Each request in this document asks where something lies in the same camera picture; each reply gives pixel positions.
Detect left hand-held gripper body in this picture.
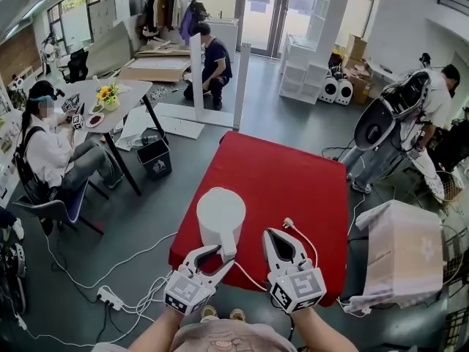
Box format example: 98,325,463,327
163,265,220,315

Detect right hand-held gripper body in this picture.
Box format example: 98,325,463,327
267,262,328,314

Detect white electric kettle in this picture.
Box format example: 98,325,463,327
196,187,246,263

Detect person's right forearm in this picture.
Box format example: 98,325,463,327
291,306,358,352

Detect person's left forearm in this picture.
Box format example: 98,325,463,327
128,304,184,352

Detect person's beige printed shirt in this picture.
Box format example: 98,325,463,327
91,319,298,352

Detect table with red cloth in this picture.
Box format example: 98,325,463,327
168,130,350,307

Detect white power strip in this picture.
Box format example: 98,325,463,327
97,285,124,311

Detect checked cloth covered box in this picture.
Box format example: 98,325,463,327
344,199,445,317

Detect black waste bin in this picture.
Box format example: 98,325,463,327
136,139,173,182

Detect dark grey chair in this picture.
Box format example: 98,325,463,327
12,177,110,236

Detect white rounded device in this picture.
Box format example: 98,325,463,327
335,78,355,106
317,75,339,104

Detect low white shelf unit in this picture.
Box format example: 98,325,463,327
278,33,330,106

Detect grey table with black legs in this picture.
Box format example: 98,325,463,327
54,78,169,197

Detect sunflower bouquet in pot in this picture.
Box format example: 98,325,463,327
95,82,121,111

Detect cardboard boxes stack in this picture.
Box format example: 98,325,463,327
344,33,371,106

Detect wooden boards pile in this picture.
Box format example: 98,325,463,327
119,40,193,84

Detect black office chair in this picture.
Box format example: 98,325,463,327
60,48,90,84

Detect white cabinet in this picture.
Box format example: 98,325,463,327
207,17,239,53

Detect tall white shelf unit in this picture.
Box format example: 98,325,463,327
306,0,352,65

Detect glass double door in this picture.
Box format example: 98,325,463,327
236,0,320,56

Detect clothes rack with garments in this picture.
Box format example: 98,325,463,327
141,0,184,38

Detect black framed window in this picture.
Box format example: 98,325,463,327
47,0,102,56

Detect white furniture frame panels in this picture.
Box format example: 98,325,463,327
120,33,251,152

